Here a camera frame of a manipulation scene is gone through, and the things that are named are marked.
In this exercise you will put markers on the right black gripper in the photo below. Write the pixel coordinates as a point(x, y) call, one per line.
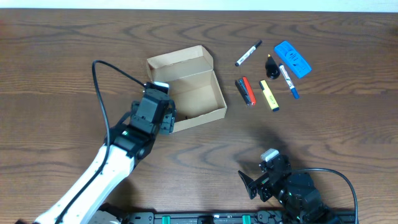
point(259, 185)

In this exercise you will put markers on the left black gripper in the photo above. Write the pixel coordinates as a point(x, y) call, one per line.
point(168, 123)

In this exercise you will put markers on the brown cardboard box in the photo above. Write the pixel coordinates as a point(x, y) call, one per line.
point(193, 84)

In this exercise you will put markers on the red and black utility knife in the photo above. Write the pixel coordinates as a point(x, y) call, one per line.
point(246, 91)

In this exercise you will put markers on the black capped white marker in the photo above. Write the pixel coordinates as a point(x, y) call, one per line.
point(248, 53)

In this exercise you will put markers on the yellow highlighter pen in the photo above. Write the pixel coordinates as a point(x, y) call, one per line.
point(269, 96)

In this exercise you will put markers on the blue capped white marker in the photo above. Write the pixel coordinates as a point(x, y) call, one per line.
point(289, 81)

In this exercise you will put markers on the blue plastic case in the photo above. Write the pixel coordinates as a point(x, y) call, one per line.
point(293, 59)

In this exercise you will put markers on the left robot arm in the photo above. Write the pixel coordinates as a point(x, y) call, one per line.
point(124, 147)

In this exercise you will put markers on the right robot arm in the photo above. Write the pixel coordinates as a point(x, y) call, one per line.
point(296, 192)

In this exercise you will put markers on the black cone glue bottle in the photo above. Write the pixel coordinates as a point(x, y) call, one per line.
point(272, 69)

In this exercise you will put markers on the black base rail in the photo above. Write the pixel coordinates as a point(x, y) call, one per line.
point(262, 216)

